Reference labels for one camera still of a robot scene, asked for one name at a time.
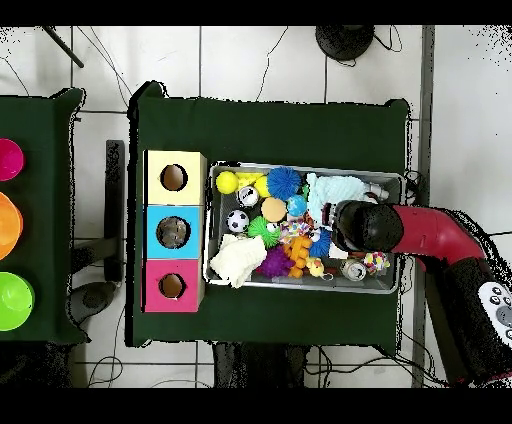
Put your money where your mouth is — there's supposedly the mint green waffle cloth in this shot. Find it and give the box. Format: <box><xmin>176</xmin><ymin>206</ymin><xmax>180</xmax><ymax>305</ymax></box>
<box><xmin>305</xmin><ymin>173</ymin><xmax>369</xmax><ymax>229</ymax></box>

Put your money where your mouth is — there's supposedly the cream waffle cloth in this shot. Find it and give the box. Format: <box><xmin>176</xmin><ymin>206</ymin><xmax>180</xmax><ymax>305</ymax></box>
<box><xmin>209</xmin><ymin>233</ymin><xmax>268</xmax><ymax>289</ymax></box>

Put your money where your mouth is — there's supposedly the wooden box with three holes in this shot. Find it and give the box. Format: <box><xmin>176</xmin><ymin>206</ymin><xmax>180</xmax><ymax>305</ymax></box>
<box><xmin>142</xmin><ymin>150</ymin><xmax>208</xmax><ymax>314</ymax></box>

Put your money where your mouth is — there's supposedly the globe print ball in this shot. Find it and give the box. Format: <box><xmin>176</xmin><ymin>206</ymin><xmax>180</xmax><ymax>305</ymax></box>
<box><xmin>286</xmin><ymin>194</ymin><xmax>308</xmax><ymax>217</ymax></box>

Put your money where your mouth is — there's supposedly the large blue spiky ball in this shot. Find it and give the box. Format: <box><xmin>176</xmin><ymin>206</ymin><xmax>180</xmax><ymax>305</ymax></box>
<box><xmin>266</xmin><ymin>166</ymin><xmax>302</xmax><ymax>201</ymax></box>

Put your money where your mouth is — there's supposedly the silver soda can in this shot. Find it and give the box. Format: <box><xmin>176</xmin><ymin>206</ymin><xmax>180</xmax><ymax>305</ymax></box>
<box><xmin>340</xmin><ymin>258</ymin><xmax>367</xmax><ymax>282</ymax></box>

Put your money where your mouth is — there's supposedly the green googly eyed spiky toy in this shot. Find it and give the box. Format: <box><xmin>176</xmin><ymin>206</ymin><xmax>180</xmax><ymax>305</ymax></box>
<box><xmin>247</xmin><ymin>215</ymin><xmax>282</xmax><ymax>249</ymax></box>

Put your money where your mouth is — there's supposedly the purple spiky ball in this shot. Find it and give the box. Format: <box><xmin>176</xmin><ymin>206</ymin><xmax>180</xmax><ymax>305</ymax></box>
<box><xmin>255</xmin><ymin>245</ymin><xmax>295</xmax><ymax>279</ymax></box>

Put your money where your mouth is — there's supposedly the black and white soccer ball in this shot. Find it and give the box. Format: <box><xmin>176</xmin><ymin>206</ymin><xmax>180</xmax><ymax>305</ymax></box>
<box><xmin>226</xmin><ymin>209</ymin><xmax>250</xmax><ymax>234</ymax></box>

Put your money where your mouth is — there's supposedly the yellow tennis ball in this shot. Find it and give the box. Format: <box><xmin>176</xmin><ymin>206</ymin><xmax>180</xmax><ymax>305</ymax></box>
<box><xmin>215</xmin><ymin>170</ymin><xmax>240</xmax><ymax>195</ymax></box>

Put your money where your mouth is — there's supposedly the black round floor base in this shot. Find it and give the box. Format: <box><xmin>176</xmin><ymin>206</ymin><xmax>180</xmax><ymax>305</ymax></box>
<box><xmin>314</xmin><ymin>25</ymin><xmax>375</xmax><ymax>62</ymax></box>

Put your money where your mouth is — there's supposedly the grey floor base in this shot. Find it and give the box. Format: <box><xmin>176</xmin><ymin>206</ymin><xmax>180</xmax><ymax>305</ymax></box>
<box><xmin>69</xmin><ymin>281</ymin><xmax>117</xmax><ymax>325</ymax></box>

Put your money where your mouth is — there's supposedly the dark green side tablecloth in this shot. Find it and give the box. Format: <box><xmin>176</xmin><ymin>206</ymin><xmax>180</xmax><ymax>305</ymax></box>
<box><xmin>0</xmin><ymin>87</ymin><xmax>87</xmax><ymax>345</ymax></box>

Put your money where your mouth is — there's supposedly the black rod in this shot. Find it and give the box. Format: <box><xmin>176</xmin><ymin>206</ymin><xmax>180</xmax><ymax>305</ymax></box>
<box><xmin>41</xmin><ymin>25</ymin><xmax>85</xmax><ymax>69</ymax></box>

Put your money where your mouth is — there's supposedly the orange plastic bowl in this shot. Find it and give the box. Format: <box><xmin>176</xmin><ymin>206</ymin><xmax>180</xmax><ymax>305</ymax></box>
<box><xmin>0</xmin><ymin>191</ymin><xmax>24</xmax><ymax>261</ymax></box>

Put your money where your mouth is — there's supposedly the pink plastic bowl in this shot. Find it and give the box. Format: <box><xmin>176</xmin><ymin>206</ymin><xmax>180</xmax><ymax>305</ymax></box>
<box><xmin>0</xmin><ymin>138</ymin><xmax>26</xmax><ymax>182</ymax></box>

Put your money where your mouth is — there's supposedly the green plastic bowl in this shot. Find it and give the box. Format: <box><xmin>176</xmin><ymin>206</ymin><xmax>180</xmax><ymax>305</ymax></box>
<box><xmin>0</xmin><ymin>271</ymin><xmax>36</xmax><ymax>332</ymax></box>

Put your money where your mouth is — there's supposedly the wire mesh bin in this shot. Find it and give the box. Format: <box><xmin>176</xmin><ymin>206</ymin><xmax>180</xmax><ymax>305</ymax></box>
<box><xmin>203</xmin><ymin>160</ymin><xmax>405</xmax><ymax>295</ymax></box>

